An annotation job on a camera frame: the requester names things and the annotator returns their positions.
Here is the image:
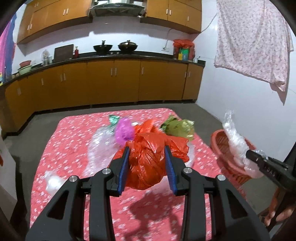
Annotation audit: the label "steel range hood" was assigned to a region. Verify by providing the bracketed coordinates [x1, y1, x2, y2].
[89, 0, 146, 18]

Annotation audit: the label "orange wooden base cabinets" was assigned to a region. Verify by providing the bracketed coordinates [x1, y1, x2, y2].
[4, 59, 205, 132]

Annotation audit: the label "olive gold foil wrapper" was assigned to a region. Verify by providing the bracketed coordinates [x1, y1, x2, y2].
[160, 115, 195, 141]

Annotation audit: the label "orange plastic bag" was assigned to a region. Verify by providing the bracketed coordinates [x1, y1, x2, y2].
[112, 120, 190, 191]

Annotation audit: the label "black wok with lid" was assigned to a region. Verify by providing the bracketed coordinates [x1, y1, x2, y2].
[118, 40, 138, 54]

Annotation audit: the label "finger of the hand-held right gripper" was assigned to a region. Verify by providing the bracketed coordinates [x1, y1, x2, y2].
[246, 150, 286, 186]

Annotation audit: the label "person's right hand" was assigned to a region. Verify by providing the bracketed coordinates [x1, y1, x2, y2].
[261, 204, 292, 227]

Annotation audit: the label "red plastic bag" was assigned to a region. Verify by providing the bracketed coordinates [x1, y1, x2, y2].
[173, 39, 195, 49]

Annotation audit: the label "long orange wall cabinet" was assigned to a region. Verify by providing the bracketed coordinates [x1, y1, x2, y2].
[17, 0, 93, 44]

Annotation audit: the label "clear bubble wrap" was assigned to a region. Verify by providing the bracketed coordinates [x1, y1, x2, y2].
[83, 126, 126, 176]

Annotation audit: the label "purple plastic bag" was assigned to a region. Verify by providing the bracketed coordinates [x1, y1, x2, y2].
[115, 117, 136, 147]

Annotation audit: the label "red plastic basket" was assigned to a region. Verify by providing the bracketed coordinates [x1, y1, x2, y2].
[210, 129, 260, 186]

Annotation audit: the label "black wok with handle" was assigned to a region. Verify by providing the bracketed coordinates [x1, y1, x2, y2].
[93, 40, 113, 55]

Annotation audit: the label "glass jar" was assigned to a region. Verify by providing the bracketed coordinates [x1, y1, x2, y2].
[42, 50, 52, 66]

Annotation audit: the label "hanging magenta cloth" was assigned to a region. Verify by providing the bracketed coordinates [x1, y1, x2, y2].
[0, 21, 16, 84]

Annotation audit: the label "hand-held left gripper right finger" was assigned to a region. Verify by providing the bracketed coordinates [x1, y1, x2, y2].
[164, 146, 271, 241]

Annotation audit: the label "black kitchen countertop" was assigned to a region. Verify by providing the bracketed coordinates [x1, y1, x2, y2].
[0, 52, 206, 86]

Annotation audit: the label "green foil wrapper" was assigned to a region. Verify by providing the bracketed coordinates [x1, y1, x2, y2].
[109, 114, 121, 127]

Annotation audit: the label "long clear plastic bag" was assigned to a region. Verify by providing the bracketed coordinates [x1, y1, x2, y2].
[222, 110, 264, 179]

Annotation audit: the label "red floral tablecloth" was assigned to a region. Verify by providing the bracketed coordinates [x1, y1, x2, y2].
[30, 108, 247, 241]

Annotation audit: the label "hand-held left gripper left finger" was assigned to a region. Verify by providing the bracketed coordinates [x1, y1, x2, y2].
[25, 146, 130, 241]

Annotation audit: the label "hanging pink floral cloth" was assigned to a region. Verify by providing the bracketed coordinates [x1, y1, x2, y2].
[214, 0, 294, 92]

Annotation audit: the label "brown cutting board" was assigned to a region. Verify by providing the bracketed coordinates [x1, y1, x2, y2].
[54, 44, 74, 62]

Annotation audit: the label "short orange wall cabinet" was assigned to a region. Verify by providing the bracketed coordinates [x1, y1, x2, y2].
[140, 0, 202, 34]

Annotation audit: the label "white power cable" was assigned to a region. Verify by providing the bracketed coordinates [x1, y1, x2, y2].
[165, 28, 177, 48]

